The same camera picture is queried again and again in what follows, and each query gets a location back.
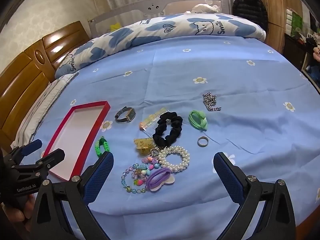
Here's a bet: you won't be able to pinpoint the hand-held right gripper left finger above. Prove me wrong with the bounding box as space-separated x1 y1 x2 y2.
29 151 114 240

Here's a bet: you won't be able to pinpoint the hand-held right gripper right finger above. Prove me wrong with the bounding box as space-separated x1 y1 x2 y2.
213 151 297 240

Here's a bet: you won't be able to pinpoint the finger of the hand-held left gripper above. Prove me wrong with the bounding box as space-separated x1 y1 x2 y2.
10 139 42 157
37 148 66 171

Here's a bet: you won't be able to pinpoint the neon green chain bracelet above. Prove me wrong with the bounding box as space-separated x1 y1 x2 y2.
94 136 111 158

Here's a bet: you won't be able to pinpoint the red cardboard box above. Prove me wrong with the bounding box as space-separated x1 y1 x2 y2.
41 101 111 182

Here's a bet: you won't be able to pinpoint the pearl bracelet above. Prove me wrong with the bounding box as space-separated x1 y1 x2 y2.
157 145 190 174

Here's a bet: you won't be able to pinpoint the yellow hair claw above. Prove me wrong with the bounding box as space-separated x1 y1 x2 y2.
134 137 154 157

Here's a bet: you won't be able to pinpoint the green knotted hair tie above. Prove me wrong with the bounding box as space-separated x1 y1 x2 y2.
188 110 208 131

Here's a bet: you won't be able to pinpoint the square-faced wristwatch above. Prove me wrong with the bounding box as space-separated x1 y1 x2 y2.
115 106 137 123

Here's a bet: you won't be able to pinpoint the black scrunchie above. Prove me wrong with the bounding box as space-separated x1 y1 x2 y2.
152 112 183 147

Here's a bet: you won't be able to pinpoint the clear hair comb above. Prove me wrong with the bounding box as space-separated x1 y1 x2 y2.
139 107 168 132

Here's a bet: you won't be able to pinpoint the person's left hand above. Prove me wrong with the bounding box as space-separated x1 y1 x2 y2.
5 194 37 233

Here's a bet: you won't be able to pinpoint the colourful bead charm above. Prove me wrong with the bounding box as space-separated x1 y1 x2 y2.
135 155 160 187

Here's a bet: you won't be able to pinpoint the striped white pillow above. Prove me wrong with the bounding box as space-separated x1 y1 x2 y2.
11 72 80 149

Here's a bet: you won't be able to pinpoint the wooden headboard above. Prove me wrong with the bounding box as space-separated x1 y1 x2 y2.
0 20 91 145

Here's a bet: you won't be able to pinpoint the blue floral bed sheet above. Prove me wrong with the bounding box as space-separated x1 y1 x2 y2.
11 34 320 240

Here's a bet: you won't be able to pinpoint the dark cluttered shelf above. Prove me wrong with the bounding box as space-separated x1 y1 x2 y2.
284 6 320 85

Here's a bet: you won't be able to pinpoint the white duvet with blue hearts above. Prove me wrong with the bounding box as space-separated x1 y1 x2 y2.
54 12 267 79

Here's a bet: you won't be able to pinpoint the white plush toy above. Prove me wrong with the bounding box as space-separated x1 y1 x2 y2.
191 4 222 14

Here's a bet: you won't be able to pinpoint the black puffer jacket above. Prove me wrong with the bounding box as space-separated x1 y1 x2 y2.
232 0 268 32

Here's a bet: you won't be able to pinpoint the patterned curtain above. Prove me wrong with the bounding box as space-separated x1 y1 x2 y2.
97 0 162 28

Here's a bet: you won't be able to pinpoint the wooden wardrobe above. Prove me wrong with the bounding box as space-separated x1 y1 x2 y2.
252 0 310 55

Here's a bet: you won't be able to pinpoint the colourful glass bead bracelet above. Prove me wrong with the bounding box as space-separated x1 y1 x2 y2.
121 164 148 194

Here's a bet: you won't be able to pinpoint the purple hair ties on card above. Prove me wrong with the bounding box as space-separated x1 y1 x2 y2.
146 167 175 193

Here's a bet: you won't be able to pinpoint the silver chain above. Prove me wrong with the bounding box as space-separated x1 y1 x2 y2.
202 92 222 112

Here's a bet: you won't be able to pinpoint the grey bed guard rail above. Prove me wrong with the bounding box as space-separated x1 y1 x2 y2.
87 0 229 39

